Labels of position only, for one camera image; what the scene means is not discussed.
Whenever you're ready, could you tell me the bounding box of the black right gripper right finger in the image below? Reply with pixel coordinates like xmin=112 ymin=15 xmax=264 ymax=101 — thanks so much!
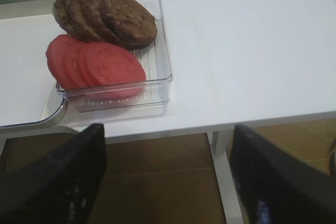
xmin=230 ymin=124 xmax=335 ymax=223

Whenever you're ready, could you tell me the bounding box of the brown meat patty front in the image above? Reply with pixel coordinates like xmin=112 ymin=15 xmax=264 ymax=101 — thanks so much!
xmin=100 ymin=0 xmax=157 ymax=47

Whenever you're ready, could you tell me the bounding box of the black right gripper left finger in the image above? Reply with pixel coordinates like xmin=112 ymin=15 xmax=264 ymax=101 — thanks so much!
xmin=1 ymin=123 xmax=107 ymax=223

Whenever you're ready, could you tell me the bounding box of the red tomato slice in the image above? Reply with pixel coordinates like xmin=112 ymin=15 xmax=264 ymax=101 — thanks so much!
xmin=79 ymin=42 xmax=146 ymax=87
xmin=75 ymin=41 xmax=112 ymax=88
xmin=64 ymin=41 xmax=90 ymax=89
xmin=46 ymin=35 xmax=78 ymax=90

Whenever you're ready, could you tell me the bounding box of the white metal tray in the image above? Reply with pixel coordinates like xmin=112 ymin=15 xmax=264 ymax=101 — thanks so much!
xmin=1 ymin=14 xmax=67 ymax=134

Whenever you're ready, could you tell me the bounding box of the brown meat patty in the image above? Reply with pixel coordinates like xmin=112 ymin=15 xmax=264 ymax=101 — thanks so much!
xmin=68 ymin=0 xmax=105 ymax=42
xmin=83 ymin=0 xmax=124 ymax=47
xmin=100 ymin=0 xmax=157 ymax=47
xmin=52 ymin=0 xmax=86 ymax=41

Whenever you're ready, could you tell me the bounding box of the red tomato slice back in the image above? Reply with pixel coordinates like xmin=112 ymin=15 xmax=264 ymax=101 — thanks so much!
xmin=46 ymin=35 xmax=78 ymax=90

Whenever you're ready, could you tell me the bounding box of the white table leg frame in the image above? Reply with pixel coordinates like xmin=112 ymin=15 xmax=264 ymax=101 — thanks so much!
xmin=207 ymin=130 xmax=244 ymax=224

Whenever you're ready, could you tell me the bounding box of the clear patty and tomato container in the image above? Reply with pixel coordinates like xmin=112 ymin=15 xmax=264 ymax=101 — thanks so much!
xmin=54 ymin=0 xmax=173 ymax=112

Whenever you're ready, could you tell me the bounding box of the red tomato slice front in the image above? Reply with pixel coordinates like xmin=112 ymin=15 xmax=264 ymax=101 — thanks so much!
xmin=79 ymin=42 xmax=146 ymax=87

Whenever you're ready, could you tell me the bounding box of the brown meat patty back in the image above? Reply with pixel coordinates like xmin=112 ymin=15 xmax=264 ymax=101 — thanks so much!
xmin=52 ymin=0 xmax=86 ymax=41

